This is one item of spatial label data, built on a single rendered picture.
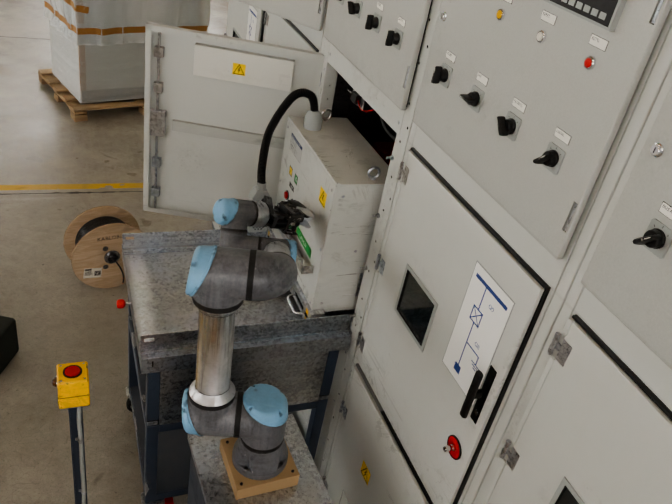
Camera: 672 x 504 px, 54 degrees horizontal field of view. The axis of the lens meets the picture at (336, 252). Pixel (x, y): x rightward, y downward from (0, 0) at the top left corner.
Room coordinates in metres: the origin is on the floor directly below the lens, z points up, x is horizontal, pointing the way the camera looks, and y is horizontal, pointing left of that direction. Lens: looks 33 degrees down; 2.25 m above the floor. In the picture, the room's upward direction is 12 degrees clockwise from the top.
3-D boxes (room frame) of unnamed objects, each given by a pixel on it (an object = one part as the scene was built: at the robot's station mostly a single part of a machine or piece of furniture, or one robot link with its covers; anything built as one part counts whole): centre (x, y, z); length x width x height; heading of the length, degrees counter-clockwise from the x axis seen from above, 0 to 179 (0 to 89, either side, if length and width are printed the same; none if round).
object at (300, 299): (1.93, 0.14, 0.90); 0.54 x 0.05 x 0.06; 26
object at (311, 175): (1.92, 0.15, 1.15); 0.48 x 0.01 x 0.48; 26
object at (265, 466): (1.19, 0.09, 0.84); 0.15 x 0.15 x 0.10
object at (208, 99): (2.29, 0.48, 1.21); 0.63 x 0.07 x 0.74; 95
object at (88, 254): (2.81, 1.19, 0.20); 0.40 x 0.22 x 0.40; 127
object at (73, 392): (1.26, 0.64, 0.85); 0.08 x 0.08 x 0.10; 27
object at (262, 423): (1.19, 0.10, 0.96); 0.13 x 0.12 x 0.14; 99
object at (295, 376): (1.83, 0.33, 0.46); 0.64 x 0.58 x 0.66; 117
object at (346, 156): (2.04, -0.08, 1.15); 0.51 x 0.50 x 0.48; 116
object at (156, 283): (1.83, 0.33, 0.82); 0.68 x 0.62 x 0.06; 117
